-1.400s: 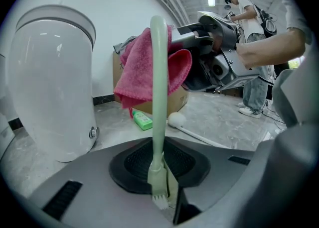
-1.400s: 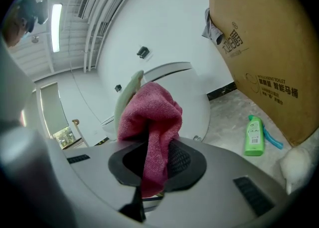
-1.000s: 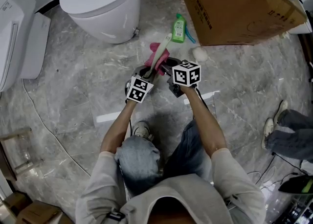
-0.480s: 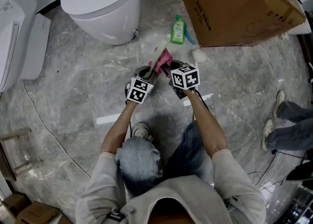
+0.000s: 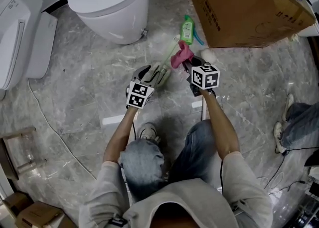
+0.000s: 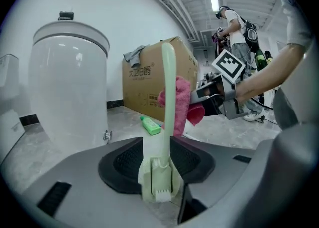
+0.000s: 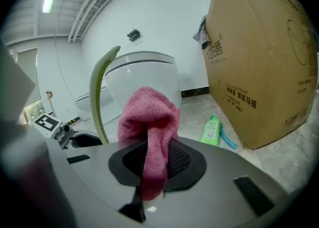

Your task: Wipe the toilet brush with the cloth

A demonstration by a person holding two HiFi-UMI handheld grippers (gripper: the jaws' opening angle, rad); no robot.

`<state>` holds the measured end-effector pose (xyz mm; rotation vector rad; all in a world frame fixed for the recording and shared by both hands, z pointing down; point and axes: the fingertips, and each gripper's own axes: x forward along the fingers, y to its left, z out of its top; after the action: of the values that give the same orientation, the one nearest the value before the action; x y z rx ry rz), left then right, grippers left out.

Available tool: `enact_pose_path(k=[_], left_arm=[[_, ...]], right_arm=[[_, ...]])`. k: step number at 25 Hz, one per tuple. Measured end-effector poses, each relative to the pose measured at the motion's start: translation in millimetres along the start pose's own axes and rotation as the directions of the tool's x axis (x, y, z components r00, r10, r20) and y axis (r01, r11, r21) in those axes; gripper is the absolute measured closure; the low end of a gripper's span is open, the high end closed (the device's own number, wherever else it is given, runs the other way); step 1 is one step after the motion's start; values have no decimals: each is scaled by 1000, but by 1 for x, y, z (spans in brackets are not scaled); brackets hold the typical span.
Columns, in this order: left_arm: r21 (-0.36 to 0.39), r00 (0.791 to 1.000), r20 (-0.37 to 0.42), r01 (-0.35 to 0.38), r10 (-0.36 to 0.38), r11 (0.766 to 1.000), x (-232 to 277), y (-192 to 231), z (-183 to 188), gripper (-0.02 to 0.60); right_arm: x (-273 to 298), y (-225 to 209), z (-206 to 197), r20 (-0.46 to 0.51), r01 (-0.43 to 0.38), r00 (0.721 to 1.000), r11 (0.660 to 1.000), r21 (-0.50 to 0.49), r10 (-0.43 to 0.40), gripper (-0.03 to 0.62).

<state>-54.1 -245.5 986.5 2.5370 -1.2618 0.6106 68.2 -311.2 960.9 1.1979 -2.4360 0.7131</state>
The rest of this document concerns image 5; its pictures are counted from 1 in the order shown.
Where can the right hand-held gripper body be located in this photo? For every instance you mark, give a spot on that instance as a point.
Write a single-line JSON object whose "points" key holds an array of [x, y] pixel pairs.
{"points": [[205, 77]]}

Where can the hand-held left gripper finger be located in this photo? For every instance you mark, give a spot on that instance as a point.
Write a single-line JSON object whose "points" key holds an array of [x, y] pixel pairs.
{"points": [[144, 72]]}

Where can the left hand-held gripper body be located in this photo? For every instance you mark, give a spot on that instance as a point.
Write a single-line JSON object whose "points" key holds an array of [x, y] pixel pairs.
{"points": [[135, 95]]}

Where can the pink cloth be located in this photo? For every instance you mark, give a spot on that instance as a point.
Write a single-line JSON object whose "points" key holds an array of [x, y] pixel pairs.
{"points": [[182, 54]]}

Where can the light green toilet brush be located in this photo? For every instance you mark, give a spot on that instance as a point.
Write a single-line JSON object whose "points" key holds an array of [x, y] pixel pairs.
{"points": [[164, 71]]}

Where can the person's right forearm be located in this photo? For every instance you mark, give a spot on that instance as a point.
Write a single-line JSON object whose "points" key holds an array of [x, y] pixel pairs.
{"points": [[221, 127]]}

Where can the person's left forearm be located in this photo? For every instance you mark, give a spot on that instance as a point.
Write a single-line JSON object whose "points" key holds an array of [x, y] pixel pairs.
{"points": [[119, 137]]}

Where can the white round-head brush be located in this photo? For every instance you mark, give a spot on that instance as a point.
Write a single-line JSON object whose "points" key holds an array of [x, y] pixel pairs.
{"points": [[208, 55]]}

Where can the white flat-lid smart toilet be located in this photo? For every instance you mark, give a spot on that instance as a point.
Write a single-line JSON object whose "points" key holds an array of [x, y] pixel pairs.
{"points": [[109, 5]]}

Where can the white toilet with raised lid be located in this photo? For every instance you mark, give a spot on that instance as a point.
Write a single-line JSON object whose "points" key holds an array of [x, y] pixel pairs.
{"points": [[310, 29]]}

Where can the white toilet with tank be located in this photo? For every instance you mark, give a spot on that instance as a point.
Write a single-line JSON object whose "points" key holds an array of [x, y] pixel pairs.
{"points": [[17, 37]]}

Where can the green plastic bottle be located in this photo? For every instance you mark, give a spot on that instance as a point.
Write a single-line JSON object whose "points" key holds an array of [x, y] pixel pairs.
{"points": [[187, 30]]}

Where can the person's left shoe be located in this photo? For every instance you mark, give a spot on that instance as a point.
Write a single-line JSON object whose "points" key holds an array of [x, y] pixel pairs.
{"points": [[148, 132]]}

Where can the large closed cardboard box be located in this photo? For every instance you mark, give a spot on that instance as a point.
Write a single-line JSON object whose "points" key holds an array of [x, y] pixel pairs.
{"points": [[244, 10]]}

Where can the person's blue jeans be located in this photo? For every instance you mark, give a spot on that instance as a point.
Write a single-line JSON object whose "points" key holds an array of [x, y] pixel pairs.
{"points": [[144, 164]]}

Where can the person's grey shirt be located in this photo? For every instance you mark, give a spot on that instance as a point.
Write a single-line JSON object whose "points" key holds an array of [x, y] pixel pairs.
{"points": [[187, 202]]}

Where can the wooden chair with brown seat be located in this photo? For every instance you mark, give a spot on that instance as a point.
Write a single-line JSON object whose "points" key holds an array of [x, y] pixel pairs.
{"points": [[15, 152]]}

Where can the open cardboard box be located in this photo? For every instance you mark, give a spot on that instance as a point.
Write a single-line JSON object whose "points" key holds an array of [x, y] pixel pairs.
{"points": [[32, 212]]}

